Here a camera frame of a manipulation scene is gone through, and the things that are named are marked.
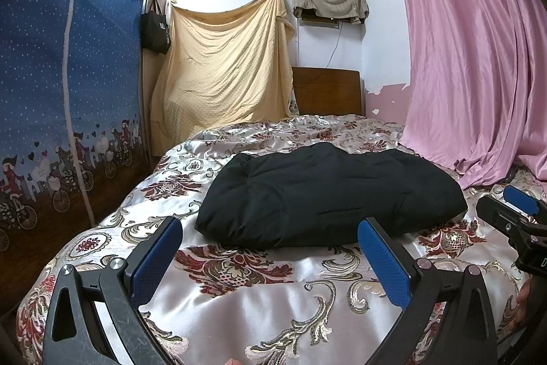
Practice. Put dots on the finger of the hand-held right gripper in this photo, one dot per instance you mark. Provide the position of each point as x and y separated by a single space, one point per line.
523 199
502 215

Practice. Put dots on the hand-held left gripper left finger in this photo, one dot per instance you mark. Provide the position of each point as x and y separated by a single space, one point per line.
156 258

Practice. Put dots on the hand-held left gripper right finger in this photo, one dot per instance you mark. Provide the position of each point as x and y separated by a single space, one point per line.
382 262

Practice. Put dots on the black jacket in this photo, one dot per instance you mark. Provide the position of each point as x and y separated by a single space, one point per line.
324 194

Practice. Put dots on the person's right hand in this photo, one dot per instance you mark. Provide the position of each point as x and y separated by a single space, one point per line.
524 305

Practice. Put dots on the floral satin bed cover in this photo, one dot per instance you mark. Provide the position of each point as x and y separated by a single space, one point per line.
256 305

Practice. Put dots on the pink curtain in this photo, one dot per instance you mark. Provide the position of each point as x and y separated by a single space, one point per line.
470 49

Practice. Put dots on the wooden headboard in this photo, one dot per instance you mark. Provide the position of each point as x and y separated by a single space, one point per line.
327 91

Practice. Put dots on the yellow hanging cloth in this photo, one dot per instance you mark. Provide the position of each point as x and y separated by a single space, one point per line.
222 70

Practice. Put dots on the blue printed fabric wardrobe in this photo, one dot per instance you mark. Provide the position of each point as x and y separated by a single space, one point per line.
38 70

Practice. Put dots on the black tote bag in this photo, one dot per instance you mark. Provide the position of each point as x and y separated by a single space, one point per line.
156 31

